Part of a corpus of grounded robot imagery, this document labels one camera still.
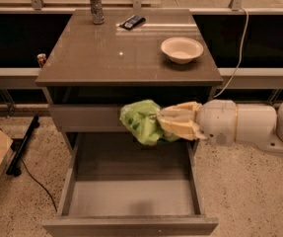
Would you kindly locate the green rice chip bag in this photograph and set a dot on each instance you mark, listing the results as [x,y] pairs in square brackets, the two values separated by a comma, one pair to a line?
[140,118]

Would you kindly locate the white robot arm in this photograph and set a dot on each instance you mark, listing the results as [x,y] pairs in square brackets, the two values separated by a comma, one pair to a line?
[260,126]

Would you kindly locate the small red soda can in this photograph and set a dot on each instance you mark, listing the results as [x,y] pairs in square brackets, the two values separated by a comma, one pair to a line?
[41,59]

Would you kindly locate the grey drawer cabinet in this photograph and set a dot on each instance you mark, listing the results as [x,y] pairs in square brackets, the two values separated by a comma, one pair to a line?
[108,65]

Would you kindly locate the closed middle drawer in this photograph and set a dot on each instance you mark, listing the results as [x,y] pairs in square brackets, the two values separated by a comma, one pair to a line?
[87,118]

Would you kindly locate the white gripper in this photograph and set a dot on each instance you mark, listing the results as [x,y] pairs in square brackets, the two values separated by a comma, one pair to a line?
[217,120]

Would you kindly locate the black metal stand leg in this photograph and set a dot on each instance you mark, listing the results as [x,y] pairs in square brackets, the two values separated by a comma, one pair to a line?
[20,145]

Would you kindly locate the white paper bowl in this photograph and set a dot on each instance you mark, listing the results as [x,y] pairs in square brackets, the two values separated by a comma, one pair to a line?
[182,50]

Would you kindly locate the tall silver patterned can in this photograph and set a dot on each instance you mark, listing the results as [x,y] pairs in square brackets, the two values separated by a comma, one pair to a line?
[97,12]

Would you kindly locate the open bottom drawer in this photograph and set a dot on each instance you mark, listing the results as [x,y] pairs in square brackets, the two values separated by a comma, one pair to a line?
[117,187]

